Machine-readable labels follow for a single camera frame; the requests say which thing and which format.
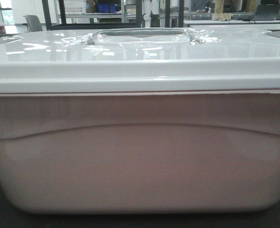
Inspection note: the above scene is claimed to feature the open laptop on table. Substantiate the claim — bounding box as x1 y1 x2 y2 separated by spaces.
242 4 280 21

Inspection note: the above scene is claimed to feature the black metal frame rack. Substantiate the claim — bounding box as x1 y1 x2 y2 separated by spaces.
41 0 185 31

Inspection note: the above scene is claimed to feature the blue crate on far shelf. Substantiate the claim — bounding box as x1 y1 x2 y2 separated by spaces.
97 4 116 13

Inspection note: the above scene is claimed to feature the white plastic storage bin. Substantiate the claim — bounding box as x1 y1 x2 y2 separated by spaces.
0 26 280 214

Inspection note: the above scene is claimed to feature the grey office chair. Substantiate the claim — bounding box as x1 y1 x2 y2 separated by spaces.
23 15 43 32

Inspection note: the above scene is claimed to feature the white background table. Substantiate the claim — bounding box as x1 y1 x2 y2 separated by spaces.
183 20 280 30

